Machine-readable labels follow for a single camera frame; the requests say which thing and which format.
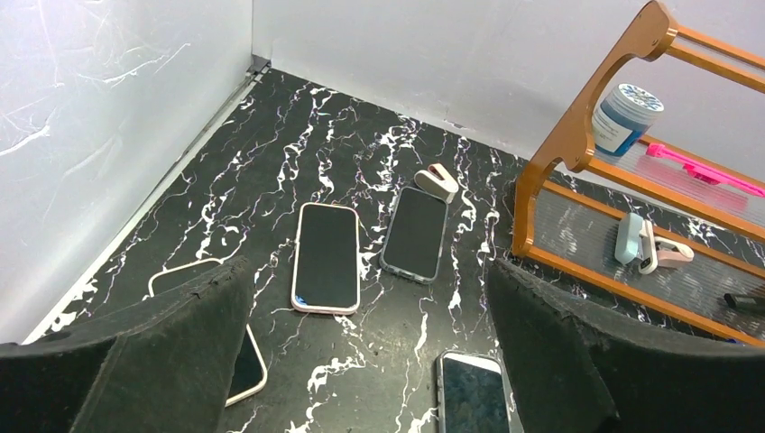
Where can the phone in pink case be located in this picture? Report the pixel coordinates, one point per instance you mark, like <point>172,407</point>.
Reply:
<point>326,276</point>

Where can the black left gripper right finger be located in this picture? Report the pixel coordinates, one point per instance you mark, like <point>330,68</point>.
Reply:
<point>576,366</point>

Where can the orange wooden shelf rack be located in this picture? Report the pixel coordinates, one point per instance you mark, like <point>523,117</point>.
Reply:
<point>577,234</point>

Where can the phone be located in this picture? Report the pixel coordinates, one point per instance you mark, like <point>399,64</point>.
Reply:
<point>473,394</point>
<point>326,276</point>
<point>414,238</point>
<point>250,374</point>

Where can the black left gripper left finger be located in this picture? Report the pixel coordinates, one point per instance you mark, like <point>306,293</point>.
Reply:
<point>164,364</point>

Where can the light blue stapler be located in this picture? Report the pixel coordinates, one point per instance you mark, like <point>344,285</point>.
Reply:
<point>628,245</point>

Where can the blue jar with white lid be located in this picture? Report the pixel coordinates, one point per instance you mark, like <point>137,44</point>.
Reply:
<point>622,117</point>

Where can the pink utility knife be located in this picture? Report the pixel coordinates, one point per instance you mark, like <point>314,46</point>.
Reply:
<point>700,171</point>

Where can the phone in beige case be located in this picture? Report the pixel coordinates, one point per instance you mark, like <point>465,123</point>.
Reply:
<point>250,374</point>

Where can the pink white stapler on table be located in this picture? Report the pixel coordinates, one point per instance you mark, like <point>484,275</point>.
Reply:
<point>437,181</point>

